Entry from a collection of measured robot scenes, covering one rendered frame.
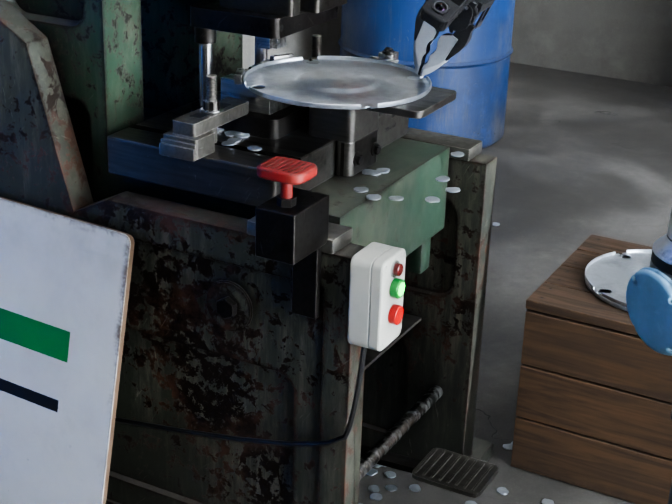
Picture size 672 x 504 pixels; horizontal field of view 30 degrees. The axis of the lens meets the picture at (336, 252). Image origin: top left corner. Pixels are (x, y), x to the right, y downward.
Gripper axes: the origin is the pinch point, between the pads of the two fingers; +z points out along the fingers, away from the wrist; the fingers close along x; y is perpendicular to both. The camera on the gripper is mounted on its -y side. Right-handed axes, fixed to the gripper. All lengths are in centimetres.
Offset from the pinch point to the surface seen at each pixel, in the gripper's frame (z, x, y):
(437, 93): -1.1, -5.8, -6.8
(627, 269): 27, -44, 40
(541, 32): 91, 41, 323
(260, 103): 12.2, 15.7, -16.9
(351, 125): 7.7, 1.8, -14.6
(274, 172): 3.7, -0.7, -46.1
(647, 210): 70, -39, 173
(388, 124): 13.1, 1.4, 4.2
